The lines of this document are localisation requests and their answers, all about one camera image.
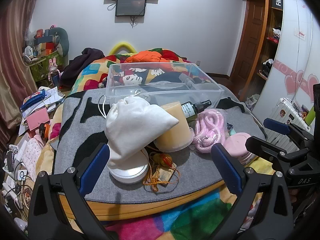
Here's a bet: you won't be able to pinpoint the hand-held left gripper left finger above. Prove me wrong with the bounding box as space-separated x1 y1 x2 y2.
27 142 119 240

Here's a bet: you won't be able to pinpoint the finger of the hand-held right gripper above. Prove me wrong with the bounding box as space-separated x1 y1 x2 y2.
245 135 312 171
263 117 313 146

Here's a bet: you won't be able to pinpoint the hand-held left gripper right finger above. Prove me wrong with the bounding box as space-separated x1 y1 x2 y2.
211 143 294 240

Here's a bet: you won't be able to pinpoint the pink round case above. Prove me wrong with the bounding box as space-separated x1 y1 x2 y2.
222 132 259 165

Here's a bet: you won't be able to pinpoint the white round box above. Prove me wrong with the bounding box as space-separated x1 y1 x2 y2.
107 147 150 184

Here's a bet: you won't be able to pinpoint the pink rope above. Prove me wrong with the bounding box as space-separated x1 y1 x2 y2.
192 109 228 153

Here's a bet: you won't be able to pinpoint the white drawstring pouch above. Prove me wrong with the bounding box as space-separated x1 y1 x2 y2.
98 90 180 167

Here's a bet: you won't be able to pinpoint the beige candle jar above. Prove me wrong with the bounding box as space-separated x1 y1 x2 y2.
153 101 195 153

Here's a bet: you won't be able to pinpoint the green spray bottle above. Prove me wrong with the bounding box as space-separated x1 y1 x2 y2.
180 99 212 123

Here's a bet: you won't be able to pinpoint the clear plastic storage box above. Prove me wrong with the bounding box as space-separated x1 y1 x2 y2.
105 62 225 105

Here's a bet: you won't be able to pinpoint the white suitcase with stickers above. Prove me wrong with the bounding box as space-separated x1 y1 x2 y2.
265 97 313 153

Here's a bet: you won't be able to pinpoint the white bag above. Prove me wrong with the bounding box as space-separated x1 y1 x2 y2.
246 95 260 110

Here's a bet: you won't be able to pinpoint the grey black patterned mat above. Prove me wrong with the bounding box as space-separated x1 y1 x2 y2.
51 90 267 204

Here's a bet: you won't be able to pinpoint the green box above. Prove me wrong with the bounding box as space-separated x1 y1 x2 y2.
305 106 315 124

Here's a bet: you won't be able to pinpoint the round wooden board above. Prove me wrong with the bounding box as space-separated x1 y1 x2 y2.
59 180 225 222

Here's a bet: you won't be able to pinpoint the white wardrobe door pink hearts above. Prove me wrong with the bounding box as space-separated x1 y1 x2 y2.
251 0 320 120

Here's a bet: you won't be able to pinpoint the pink patterned sheet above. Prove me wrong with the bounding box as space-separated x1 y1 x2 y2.
25 139 47 180

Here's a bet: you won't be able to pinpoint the beige sachet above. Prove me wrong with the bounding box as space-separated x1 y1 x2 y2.
156 164 178 186

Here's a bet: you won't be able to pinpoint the orange black gadget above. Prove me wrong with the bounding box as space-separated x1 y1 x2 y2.
39 123 52 139

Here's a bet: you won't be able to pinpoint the wooden shelf unit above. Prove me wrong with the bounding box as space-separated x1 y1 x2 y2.
256 0 284 80

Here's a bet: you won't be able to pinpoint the pink wallet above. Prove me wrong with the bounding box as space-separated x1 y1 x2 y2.
26 110 50 130

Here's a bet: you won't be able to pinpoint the pile of papers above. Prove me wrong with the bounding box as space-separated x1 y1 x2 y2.
21 86 65 120

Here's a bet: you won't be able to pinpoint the blue pouch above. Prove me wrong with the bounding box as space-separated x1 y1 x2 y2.
20 90 47 110

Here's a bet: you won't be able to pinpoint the brown wooden door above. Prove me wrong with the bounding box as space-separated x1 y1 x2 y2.
231 0 265 77

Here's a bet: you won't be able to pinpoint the colourful patchwork blanket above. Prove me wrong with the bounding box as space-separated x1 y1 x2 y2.
35 47 275 240

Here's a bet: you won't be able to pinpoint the face printed cloth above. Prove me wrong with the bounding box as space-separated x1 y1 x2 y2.
100 66 150 88

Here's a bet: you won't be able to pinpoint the dark purple clothing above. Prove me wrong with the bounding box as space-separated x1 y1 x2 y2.
60 47 105 87

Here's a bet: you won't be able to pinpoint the pink bunny bottle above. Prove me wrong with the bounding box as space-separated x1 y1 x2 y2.
49 58 62 85

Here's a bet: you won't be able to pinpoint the black cloth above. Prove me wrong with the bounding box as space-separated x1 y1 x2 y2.
150 72 195 88

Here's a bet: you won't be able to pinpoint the green patterned cabinet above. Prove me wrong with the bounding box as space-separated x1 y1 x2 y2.
27 51 65 82

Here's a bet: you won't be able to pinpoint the orange padded jacket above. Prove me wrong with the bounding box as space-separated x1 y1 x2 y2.
124 51 175 72

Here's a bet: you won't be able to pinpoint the yellow curved cushion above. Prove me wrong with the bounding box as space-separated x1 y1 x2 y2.
109 41 137 55

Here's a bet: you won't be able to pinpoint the grey teal neck cushion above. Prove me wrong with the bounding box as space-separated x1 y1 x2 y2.
51 27 70 55

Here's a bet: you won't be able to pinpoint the stack of coloured boxes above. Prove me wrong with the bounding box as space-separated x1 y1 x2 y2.
34 29 57 55

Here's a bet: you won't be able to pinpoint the brown pink curtain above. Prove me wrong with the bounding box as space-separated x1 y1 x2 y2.
0 0 48 135

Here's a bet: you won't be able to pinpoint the orange cord bead charm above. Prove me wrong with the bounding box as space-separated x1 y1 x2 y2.
142 152 181 193

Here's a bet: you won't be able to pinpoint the small black wall monitor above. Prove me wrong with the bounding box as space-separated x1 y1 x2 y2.
115 0 147 17

